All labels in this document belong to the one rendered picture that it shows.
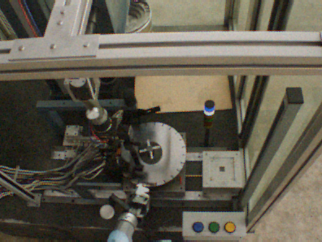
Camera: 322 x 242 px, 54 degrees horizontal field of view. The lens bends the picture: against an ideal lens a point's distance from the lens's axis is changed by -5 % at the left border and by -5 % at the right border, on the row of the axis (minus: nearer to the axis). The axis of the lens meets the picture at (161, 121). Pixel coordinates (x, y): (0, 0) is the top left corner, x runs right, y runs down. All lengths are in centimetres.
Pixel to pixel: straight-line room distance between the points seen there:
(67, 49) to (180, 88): 153
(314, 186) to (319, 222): 27
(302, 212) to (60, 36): 228
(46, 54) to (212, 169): 122
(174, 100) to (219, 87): 28
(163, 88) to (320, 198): 142
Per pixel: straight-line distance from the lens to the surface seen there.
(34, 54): 51
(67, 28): 52
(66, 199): 182
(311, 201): 262
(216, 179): 158
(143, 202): 136
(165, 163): 156
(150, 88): 200
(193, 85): 199
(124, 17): 157
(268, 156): 106
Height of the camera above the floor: 239
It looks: 61 degrees down
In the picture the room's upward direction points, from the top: 10 degrees counter-clockwise
